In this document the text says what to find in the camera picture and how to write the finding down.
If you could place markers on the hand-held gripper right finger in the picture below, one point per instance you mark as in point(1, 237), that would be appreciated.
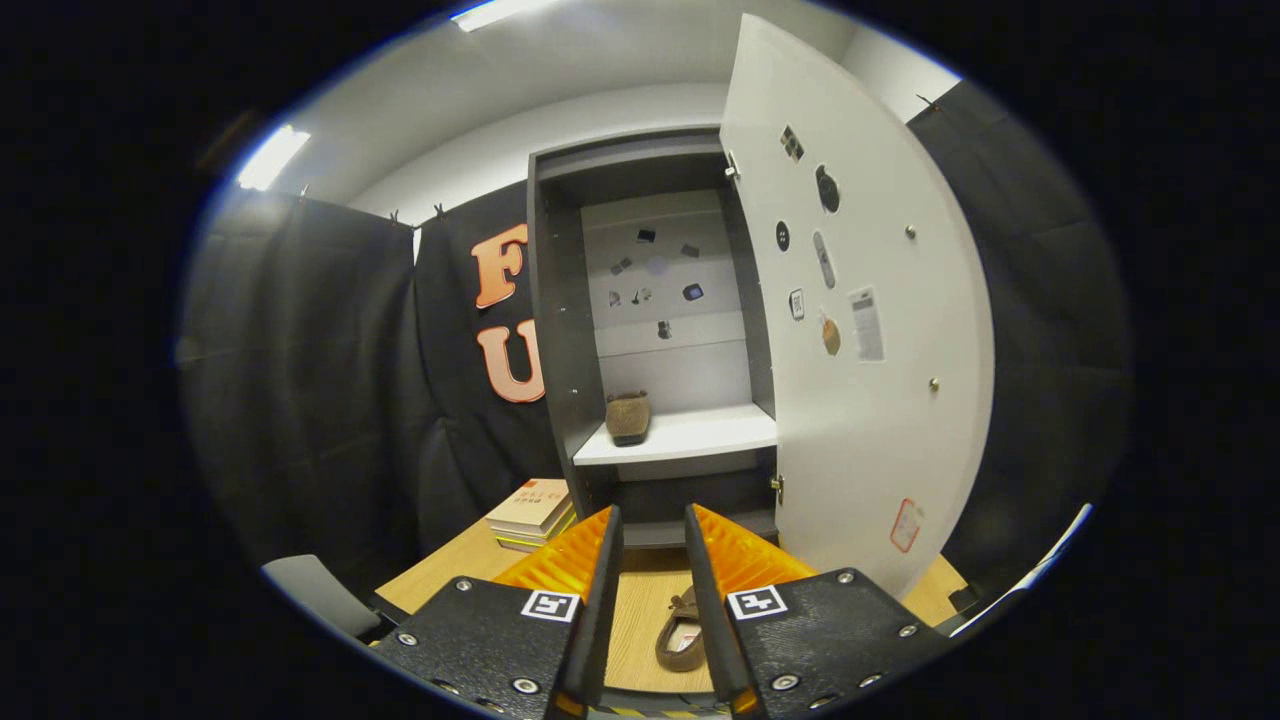
point(705, 620)

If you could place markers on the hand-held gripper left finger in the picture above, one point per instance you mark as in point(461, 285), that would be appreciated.
point(600, 620)

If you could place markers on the brown shoe with bow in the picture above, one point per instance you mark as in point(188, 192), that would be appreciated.
point(680, 640)

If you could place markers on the beige shoe cabinet door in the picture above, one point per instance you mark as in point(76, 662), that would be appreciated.
point(880, 430)

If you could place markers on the dark grey shoe cabinet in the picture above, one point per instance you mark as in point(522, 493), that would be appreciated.
point(560, 350)

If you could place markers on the white cabinet shelf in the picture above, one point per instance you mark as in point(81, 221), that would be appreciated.
point(700, 432)

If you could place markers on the yellow edged book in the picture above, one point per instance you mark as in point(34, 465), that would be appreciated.
point(545, 537)

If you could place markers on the beige book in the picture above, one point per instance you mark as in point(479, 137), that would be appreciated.
point(530, 503)

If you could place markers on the grey chair backrest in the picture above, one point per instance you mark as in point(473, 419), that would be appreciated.
point(320, 595)

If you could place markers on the black backdrop cloth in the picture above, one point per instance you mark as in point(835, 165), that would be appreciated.
point(300, 400)

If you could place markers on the narrow ceiling light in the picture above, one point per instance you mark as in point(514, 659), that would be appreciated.
point(270, 158)

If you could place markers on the wide ceiling light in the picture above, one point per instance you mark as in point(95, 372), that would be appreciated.
point(490, 14)

